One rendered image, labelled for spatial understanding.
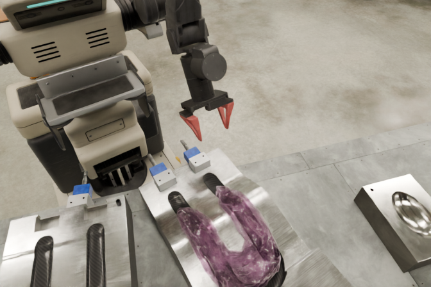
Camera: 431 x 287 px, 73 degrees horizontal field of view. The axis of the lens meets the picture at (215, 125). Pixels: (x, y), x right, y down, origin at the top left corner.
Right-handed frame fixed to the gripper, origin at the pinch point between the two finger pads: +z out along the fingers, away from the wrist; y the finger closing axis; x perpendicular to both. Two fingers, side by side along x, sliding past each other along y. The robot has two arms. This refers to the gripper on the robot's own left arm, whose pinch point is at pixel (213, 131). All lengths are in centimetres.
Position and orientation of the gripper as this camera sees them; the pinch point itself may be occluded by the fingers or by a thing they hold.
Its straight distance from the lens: 73.6
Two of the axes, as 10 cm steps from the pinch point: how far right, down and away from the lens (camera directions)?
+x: -4.8, -2.2, 8.5
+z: 2.4, 9.0, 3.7
